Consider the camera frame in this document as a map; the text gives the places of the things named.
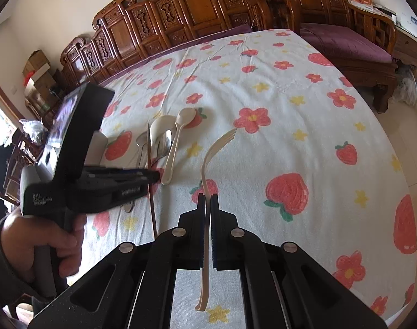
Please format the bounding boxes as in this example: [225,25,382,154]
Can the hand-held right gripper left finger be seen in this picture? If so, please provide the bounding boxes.
[28,194,207,329]

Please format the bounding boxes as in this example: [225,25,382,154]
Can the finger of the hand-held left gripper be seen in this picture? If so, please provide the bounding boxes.
[84,174,160,187]
[84,165,155,177]

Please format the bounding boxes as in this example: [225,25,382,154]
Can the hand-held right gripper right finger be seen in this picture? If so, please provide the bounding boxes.
[211,194,389,329]

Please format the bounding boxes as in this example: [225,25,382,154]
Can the beige plastic fork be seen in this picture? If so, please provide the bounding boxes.
[194,127,238,312]

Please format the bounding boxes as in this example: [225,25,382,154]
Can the person's left hand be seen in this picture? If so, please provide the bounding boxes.
[0,209,88,282]

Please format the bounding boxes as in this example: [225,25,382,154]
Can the metal spoon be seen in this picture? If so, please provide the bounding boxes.
[136,131,149,169]
[156,129,173,161]

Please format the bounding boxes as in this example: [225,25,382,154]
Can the clear plastic bag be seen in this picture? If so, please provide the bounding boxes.
[20,119,48,144]

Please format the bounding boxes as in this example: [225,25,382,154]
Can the small beige plastic spoon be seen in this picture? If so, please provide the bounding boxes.
[160,107,197,186]

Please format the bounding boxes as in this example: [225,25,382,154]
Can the dark wooden chair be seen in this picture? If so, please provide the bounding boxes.
[3,134,45,207]

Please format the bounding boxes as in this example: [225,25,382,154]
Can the stacked cardboard boxes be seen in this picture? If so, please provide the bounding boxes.
[24,72,57,97]

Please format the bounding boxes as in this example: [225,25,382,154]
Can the large beige plastic spoon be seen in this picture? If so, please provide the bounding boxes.
[150,115,178,165]

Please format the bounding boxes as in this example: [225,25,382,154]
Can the brown cardboard box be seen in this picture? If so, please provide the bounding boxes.
[22,50,52,76]

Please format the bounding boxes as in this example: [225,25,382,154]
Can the strawberry flower print tablecloth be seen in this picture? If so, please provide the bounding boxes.
[82,29,417,329]

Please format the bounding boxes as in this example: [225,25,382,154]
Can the carved wooden sofa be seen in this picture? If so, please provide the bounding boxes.
[59,0,274,87]

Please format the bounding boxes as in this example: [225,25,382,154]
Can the purple armchair cushion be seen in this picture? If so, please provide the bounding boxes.
[299,22,393,64]

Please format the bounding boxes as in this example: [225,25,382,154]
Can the white floor bag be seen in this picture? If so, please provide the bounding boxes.
[395,65,417,107]

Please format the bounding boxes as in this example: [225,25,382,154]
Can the carved wooden armchair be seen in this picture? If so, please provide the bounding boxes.
[255,0,399,114]

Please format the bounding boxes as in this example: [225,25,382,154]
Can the wooden side table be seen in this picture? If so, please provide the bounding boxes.
[393,29,417,83]

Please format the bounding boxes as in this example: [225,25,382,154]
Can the white tabletop device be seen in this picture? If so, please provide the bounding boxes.
[398,14,417,37]

